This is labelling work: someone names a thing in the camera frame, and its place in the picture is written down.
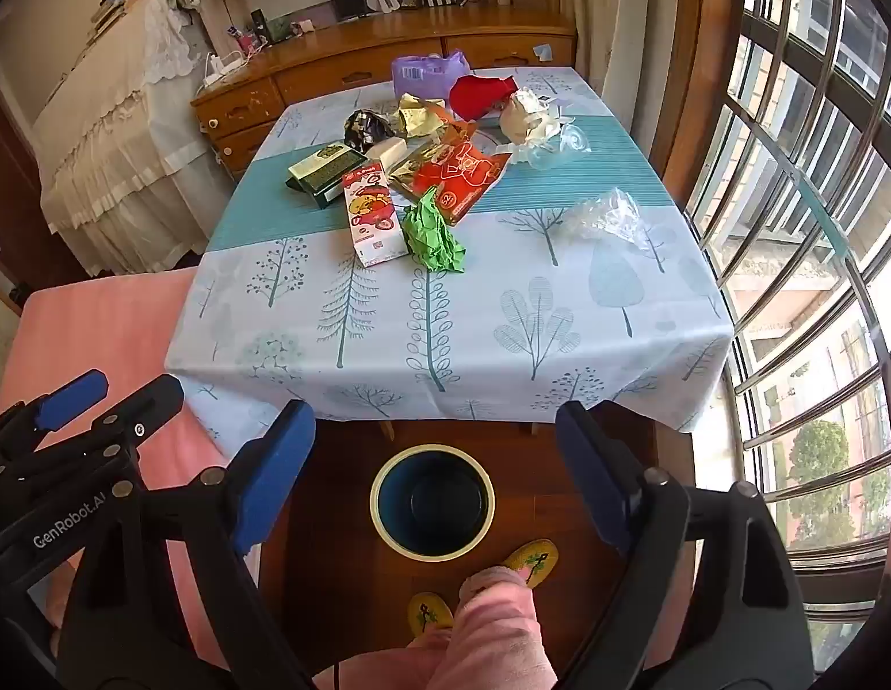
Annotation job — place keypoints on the yellow slipper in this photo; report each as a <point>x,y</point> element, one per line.
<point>528,560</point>
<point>429,614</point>

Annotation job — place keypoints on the white power strip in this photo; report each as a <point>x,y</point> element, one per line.
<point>222,70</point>

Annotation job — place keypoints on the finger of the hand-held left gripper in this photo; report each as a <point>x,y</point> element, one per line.
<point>71,395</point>
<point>154,402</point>

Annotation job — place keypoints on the green paper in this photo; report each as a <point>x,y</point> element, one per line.
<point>431,233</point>

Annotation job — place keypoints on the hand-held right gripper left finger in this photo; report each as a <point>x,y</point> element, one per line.
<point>272,474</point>

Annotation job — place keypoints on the dark green box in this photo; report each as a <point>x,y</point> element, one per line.
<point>323,172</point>

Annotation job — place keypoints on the clear plastic packaging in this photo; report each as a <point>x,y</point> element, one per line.
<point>560,144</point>

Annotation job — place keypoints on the black photo frame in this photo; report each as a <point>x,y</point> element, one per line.
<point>347,1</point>

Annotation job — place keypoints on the red paper box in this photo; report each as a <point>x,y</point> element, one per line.
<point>481,95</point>

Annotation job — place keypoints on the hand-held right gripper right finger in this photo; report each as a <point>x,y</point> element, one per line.
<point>596,474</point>

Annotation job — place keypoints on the cream curtain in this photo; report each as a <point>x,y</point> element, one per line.
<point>582,0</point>

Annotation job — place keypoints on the white paper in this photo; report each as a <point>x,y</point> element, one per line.
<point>524,118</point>

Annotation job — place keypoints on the gold foil packet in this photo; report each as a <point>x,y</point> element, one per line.
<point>409,171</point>

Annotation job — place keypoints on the red and white carton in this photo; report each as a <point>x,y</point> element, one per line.
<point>373,219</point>

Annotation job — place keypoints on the tree print tablecloth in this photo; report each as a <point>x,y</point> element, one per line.
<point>488,302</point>

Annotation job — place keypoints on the window with metal grille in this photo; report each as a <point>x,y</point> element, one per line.
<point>812,158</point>

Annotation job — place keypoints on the stack of books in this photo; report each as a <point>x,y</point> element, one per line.
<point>122,11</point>

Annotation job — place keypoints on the black gold wrapper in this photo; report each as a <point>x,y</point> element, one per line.
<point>366,128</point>

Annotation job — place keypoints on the orange wrapper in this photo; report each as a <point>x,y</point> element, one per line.
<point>459,131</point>

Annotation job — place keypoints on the pink bed mat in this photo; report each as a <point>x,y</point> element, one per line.
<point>93,323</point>

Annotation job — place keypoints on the red snack wrapper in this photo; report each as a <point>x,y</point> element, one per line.
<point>467,172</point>

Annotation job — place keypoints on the small cream box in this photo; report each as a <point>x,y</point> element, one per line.
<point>388,151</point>

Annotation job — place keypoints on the blue sticker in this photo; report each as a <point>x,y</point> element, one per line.
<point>543,52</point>

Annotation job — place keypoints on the brown wooden door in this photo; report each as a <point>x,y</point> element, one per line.
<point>21,180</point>

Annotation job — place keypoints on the yellow wrapper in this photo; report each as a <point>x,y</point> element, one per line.
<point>416,115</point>

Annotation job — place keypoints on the wooden desk with drawers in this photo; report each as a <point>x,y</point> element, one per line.
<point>330,75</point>

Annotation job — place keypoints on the lace-covered piano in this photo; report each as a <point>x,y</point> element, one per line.
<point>114,158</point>

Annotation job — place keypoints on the round cream rimmed bin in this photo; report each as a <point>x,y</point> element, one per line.
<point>395,496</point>

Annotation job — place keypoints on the purple plastic bag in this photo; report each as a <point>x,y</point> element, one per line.
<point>423,72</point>

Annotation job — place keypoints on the clear plastic bag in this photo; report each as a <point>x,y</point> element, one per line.
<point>603,219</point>

